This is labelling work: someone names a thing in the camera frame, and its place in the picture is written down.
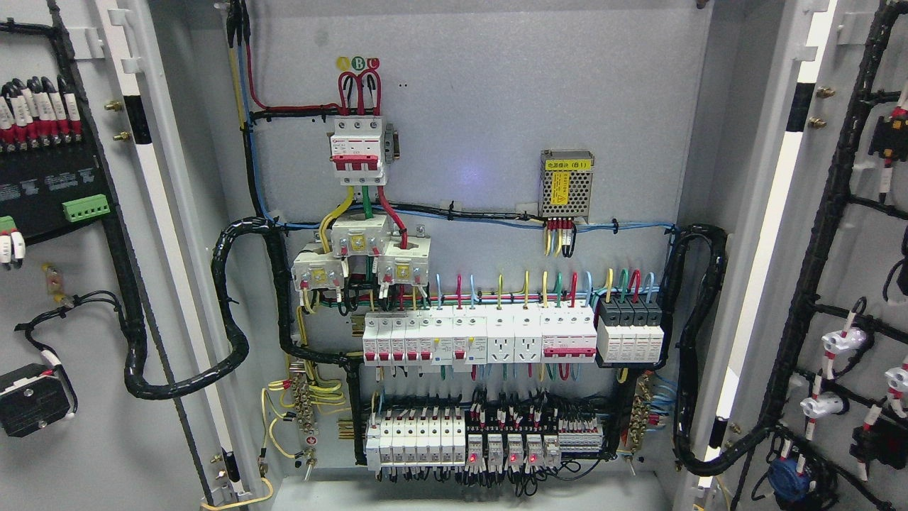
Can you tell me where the grey cabinet door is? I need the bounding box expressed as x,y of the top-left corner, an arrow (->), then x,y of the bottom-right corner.
658,1 -> 906,510
0,0 -> 245,511

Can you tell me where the grey cabinet body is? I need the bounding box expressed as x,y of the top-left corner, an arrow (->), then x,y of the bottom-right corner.
149,0 -> 788,511

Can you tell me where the white socket breaker row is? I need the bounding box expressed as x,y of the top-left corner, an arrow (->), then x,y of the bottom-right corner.
361,304 -> 597,372

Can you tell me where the white current transformer group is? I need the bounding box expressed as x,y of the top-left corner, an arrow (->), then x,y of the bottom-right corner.
292,214 -> 431,293

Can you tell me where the metal mesh power supply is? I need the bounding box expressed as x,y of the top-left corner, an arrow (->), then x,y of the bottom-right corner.
538,150 -> 594,218

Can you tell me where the red white main breaker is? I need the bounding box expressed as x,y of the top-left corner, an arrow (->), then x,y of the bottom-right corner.
330,116 -> 400,187

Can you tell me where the white lower breaker row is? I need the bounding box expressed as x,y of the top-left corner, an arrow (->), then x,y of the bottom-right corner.
365,410 -> 467,473

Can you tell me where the black white surge protector block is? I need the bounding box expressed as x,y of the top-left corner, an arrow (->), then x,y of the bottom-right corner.
596,298 -> 665,370

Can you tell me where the black digital power meter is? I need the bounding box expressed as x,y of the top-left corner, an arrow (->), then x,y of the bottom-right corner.
1,77 -> 111,242

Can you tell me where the black corrugated cable conduit right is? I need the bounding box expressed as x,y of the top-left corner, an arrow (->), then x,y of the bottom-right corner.
667,224 -> 774,478

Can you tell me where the white rotary selector switch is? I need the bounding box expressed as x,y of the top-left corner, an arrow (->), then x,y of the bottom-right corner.
1,363 -> 78,437

